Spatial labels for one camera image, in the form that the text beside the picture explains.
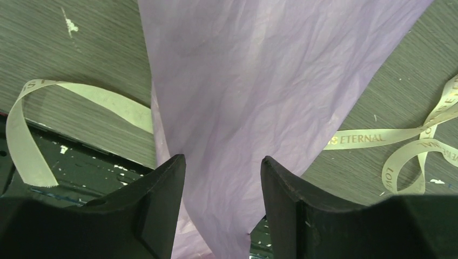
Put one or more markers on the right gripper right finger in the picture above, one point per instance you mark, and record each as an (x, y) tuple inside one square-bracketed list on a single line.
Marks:
[(308, 222)]

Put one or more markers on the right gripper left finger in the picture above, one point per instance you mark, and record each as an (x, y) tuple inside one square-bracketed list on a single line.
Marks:
[(137, 221)]

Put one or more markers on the cream printed ribbon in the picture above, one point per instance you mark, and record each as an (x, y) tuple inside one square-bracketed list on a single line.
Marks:
[(35, 171)]

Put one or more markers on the purple and pink wrapping paper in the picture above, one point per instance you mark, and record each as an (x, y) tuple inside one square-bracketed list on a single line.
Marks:
[(236, 81)]

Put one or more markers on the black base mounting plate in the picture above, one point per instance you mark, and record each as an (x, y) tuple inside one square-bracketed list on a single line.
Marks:
[(83, 174)]

